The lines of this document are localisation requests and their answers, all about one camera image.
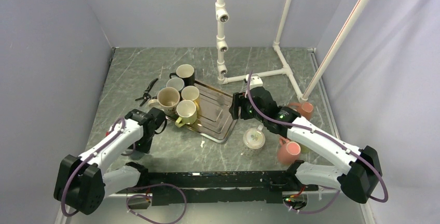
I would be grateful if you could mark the yellow mug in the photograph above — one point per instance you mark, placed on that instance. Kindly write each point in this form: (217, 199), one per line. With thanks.
(191, 93)

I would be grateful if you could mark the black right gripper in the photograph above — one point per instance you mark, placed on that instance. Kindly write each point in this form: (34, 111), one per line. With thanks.
(238, 100)

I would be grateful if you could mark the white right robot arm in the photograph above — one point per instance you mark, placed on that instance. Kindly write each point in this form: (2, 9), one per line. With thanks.
(353, 170)

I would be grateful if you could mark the lime green faceted mug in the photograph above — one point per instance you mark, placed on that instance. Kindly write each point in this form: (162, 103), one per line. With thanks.
(187, 113)

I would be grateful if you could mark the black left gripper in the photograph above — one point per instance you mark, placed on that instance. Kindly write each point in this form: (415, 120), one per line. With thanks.
(146, 148)

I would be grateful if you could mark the beige teal patterned mug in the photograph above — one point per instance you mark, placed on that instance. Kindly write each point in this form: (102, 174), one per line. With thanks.
(167, 100)

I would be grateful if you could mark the blue floral mug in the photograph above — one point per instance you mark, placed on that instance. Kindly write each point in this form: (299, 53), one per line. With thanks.
(176, 83)

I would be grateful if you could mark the pink mug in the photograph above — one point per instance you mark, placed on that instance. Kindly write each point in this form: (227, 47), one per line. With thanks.
(288, 152)

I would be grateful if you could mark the clear glass mug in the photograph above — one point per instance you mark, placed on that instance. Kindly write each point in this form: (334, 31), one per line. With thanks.
(253, 141)

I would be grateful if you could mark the steel serving tray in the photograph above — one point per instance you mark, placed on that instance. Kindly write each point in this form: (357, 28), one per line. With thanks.
(214, 119)

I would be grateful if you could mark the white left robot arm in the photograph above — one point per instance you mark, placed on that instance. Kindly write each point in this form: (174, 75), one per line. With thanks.
(83, 181)

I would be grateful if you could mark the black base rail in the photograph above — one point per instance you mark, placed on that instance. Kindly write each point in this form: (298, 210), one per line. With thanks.
(212, 187)

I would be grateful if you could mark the terracotta brown mug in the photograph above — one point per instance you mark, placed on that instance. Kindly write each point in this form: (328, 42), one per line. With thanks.
(305, 109)

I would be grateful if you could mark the black white-lined mug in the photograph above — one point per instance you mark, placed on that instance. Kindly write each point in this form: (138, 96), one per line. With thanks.
(185, 72)

